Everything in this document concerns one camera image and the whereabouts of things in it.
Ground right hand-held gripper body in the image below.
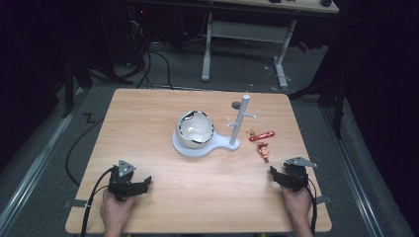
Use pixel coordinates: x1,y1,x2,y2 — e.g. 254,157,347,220
283,156,319,194

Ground small toy figure with hat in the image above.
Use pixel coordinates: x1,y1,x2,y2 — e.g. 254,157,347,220
257,141,271,164

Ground white frame desk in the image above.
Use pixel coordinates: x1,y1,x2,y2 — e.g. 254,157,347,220
201,0,340,91

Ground black floor cable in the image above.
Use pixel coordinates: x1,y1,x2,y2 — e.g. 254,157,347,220
64,118,105,188

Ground person's left hand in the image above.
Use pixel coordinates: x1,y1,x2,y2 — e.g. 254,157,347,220
100,189,136,235

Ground white stand with pegs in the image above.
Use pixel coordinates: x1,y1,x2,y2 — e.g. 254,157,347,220
171,94,258,158

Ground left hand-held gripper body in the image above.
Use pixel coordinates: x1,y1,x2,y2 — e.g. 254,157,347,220
108,159,143,202

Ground person's right hand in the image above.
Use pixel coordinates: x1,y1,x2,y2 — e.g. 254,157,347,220
281,185,312,228

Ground red candy bar wrapper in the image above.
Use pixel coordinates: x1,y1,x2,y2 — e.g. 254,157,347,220
248,130,277,142

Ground white round bowl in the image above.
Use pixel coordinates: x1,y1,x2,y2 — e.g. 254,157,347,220
175,110,215,149

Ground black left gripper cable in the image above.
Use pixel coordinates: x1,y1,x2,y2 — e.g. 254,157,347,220
80,166,119,237

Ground black stand leg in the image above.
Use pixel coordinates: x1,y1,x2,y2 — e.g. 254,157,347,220
289,65,348,140
60,57,95,119

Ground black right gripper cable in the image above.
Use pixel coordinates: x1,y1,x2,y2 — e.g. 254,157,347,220
304,177,319,237

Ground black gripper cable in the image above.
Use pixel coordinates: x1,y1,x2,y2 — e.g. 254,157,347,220
304,177,319,237
80,166,119,237

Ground bundle of black cables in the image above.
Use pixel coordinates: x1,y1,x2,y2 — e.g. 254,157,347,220
125,9,175,91

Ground metal floor rail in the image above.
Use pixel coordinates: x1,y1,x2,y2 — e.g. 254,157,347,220
0,88,87,229
320,106,385,237

